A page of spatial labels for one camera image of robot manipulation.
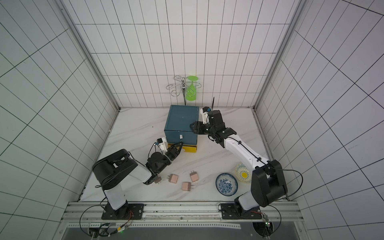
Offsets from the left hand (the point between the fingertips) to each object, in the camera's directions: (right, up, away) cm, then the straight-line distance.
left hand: (182, 145), depth 86 cm
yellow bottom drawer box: (+3, -2, +3) cm, 5 cm away
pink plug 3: (+3, -21, -7) cm, 23 cm away
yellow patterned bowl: (+36, -16, -1) cm, 39 cm away
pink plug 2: (+7, -17, -3) cm, 19 cm away
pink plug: (-5, -18, -4) cm, 19 cm away
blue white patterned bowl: (+25, -21, -5) cm, 33 cm away
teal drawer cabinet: (-3, +11, -6) cm, 12 cm away
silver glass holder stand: (-5, +36, +8) cm, 37 cm away
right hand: (+4, +11, -4) cm, 13 cm away
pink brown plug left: (-13, -19, -4) cm, 23 cm away
